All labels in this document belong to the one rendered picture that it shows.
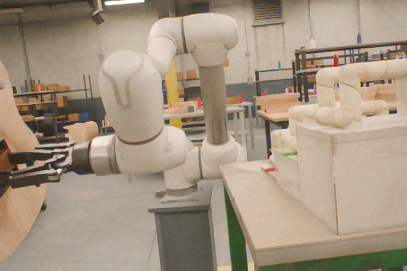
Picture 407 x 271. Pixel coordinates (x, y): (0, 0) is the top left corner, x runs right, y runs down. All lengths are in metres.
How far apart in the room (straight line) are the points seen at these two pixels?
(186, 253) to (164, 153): 0.89
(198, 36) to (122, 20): 11.21
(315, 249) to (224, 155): 0.83
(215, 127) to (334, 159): 0.79
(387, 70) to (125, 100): 0.44
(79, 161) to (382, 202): 0.58
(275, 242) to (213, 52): 0.72
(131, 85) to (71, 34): 12.15
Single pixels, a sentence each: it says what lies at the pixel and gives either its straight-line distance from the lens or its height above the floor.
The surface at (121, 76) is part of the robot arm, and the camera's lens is 0.53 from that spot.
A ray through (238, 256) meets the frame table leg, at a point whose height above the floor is 0.62.
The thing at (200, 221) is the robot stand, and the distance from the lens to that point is 1.40.
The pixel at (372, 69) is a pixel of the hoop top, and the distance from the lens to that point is 0.57.
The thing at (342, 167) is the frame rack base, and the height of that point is 1.04.
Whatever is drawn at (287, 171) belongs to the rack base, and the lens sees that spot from 0.74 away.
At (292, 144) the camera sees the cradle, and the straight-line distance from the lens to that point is 0.75.
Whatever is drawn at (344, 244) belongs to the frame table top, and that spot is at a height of 0.92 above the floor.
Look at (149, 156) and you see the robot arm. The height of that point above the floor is 1.07.
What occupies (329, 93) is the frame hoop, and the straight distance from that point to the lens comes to 0.62.
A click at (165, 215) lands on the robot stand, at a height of 0.66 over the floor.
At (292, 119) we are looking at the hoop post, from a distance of 0.77.
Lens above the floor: 1.19
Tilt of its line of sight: 5 degrees down
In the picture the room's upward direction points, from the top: 6 degrees counter-clockwise
